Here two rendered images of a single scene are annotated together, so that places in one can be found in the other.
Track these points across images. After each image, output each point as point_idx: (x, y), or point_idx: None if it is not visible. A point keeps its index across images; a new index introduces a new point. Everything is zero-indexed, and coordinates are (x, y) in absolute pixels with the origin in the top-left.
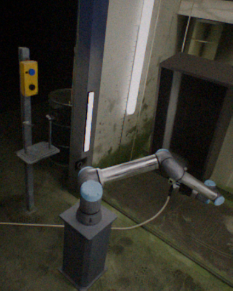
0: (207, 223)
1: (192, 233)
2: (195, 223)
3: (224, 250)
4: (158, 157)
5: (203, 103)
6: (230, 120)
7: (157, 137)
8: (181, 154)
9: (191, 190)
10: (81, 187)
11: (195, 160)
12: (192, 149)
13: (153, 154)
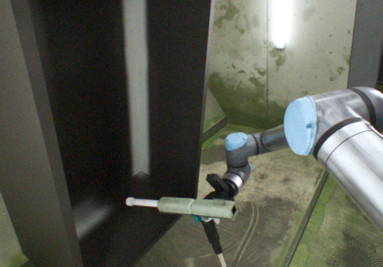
0: (192, 231)
1: (225, 257)
2: (197, 251)
3: (247, 217)
4: (361, 116)
5: (70, 14)
6: (140, 23)
7: (35, 210)
8: (73, 201)
9: (232, 185)
10: None
11: (107, 176)
12: (91, 162)
13: (343, 132)
